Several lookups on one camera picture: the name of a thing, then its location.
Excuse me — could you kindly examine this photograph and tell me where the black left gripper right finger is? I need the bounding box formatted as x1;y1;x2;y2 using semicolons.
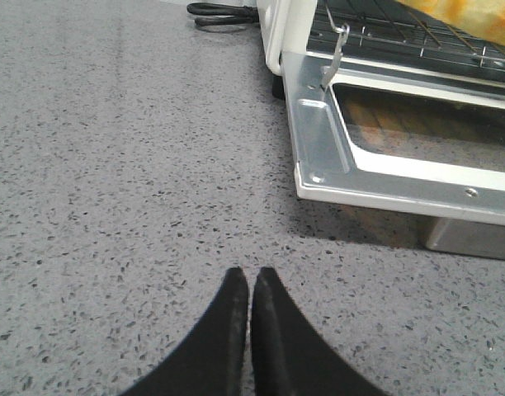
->
251;267;384;395

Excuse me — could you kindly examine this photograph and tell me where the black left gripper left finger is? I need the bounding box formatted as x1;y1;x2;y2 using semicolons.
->
124;267;248;395

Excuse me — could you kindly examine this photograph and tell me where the oven glass door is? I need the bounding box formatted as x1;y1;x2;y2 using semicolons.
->
282;52;505;226

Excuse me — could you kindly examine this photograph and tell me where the golden bread loaf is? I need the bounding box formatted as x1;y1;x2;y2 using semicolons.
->
399;0;505;46

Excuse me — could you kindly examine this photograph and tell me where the white Toshiba toaster oven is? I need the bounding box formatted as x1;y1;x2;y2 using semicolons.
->
257;1;505;88

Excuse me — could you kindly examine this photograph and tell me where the metal crumb tray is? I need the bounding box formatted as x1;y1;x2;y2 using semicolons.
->
418;217;505;260

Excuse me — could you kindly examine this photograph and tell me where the black power cable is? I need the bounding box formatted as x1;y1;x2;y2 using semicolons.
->
186;2;260;29

